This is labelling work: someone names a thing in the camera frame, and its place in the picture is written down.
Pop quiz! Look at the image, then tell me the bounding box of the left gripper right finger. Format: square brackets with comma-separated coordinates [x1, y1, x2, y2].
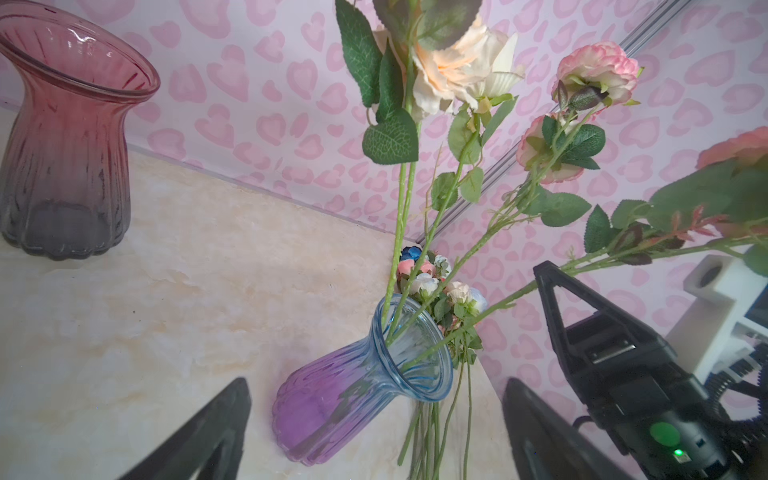
[502, 378, 629, 480]

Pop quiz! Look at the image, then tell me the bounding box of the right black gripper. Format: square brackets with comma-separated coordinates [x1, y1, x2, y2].
[534, 261, 729, 479]

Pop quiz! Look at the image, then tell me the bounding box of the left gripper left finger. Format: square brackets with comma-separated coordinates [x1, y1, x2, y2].
[121, 377, 252, 480]

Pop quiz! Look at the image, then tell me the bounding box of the purple blue glass vase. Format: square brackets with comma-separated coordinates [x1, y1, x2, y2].
[272, 294, 453, 466]

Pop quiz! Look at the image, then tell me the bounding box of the coral pink rose stem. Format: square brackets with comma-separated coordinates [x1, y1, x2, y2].
[401, 116, 767, 350]

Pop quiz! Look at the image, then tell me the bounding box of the pink carnation flower stem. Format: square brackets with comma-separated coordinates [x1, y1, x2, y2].
[422, 41, 642, 307]

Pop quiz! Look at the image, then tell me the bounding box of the cream rose flower stem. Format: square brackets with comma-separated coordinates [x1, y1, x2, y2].
[334, 1, 523, 338]

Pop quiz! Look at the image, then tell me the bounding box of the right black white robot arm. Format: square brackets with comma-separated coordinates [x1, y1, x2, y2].
[534, 255, 767, 479]

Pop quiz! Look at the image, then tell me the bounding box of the pile of artificial flowers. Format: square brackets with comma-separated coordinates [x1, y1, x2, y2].
[395, 244, 490, 480]

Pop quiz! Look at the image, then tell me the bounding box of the red glass vase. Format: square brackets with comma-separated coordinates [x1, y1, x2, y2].
[1, 1, 160, 260]

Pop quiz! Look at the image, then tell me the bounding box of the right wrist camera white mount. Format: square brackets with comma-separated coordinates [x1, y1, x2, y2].
[666, 255, 767, 383]

